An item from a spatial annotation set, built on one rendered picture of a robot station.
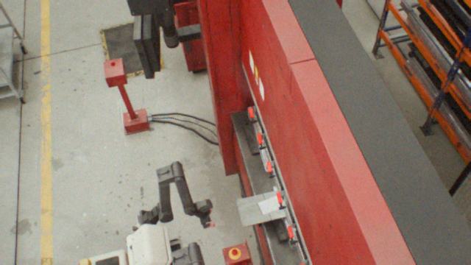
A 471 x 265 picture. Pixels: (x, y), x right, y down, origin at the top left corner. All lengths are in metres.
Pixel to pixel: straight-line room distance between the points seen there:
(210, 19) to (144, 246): 1.29
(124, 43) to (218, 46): 2.63
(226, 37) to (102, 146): 2.10
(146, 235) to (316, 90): 1.20
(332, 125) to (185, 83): 3.38
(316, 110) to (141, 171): 2.87
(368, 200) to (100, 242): 2.93
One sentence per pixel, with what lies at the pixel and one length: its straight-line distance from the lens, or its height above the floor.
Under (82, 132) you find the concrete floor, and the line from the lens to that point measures 4.59.
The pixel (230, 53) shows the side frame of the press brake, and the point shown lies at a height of 1.47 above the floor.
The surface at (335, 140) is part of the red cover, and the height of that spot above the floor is 2.30.
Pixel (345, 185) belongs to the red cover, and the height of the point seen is 2.30.
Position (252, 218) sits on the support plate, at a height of 1.00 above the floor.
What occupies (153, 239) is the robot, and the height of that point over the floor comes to 1.37.
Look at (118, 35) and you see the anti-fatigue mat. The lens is 5.40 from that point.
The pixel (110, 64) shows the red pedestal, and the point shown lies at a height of 0.80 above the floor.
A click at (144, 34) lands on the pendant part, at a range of 2.90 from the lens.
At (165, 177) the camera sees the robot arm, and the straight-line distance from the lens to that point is 2.15.
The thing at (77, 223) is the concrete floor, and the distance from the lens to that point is 4.08.
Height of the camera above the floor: 3.44
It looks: 54 degrees down
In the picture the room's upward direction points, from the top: 6 degrees counter-clockwise
